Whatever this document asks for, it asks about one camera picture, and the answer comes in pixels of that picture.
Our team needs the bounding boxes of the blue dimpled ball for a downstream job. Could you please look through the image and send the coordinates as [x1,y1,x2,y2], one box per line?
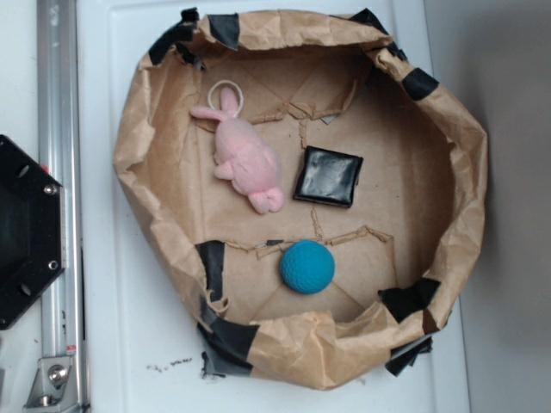
[279,240,336,294]

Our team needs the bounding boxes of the aluminium profile rail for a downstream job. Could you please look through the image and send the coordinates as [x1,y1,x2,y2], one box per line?
[37,1,90,412]

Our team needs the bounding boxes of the black box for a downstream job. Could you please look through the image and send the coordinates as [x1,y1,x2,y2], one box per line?
[293,145,363,208]

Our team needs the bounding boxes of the pink plush bunny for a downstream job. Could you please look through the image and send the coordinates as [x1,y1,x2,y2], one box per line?
[190,80,284,214]

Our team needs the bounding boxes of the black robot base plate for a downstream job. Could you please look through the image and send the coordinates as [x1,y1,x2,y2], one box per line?
[1,135,64,330]

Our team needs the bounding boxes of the metal corner bracket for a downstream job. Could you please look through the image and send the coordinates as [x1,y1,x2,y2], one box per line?
[22,355,78,412]

